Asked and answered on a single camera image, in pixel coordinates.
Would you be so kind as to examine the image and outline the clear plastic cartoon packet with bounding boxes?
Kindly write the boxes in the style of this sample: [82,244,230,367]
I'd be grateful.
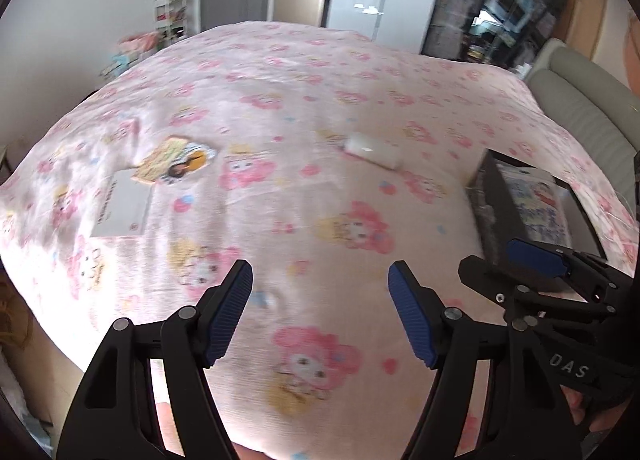
[500,165,573,245]

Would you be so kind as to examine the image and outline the pink plush pile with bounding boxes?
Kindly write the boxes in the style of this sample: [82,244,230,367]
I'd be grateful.
[100,32,161,80]

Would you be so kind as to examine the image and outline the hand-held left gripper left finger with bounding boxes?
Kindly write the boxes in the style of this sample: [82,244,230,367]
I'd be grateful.
[55,259,254,460]

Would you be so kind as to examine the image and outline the black cardboard shoe box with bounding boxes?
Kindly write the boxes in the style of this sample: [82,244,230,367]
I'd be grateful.
[467,150,608,261]

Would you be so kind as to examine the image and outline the person's right hand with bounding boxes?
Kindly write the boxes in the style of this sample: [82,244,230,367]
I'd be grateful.
[562,382,608,441]

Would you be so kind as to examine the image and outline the pink printed blanket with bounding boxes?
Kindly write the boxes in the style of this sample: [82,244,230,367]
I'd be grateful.
[0,20,640,460]

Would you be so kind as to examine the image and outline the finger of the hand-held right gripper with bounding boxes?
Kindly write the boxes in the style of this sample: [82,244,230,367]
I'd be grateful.
[505,238,622,301]
[459,255,617,321]

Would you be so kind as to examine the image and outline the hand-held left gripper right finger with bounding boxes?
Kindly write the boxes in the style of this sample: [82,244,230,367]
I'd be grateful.
[387,261,571,460]

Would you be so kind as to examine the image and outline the white shelf rack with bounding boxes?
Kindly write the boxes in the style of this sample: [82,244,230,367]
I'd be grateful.
[152,0,191,43]

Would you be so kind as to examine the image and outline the cartoon printed card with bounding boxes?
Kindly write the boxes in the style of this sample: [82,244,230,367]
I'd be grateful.
[132,136,217,187]

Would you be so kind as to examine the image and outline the grey-green sofa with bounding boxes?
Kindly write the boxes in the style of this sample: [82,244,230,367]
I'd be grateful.
[525,37,640,171]

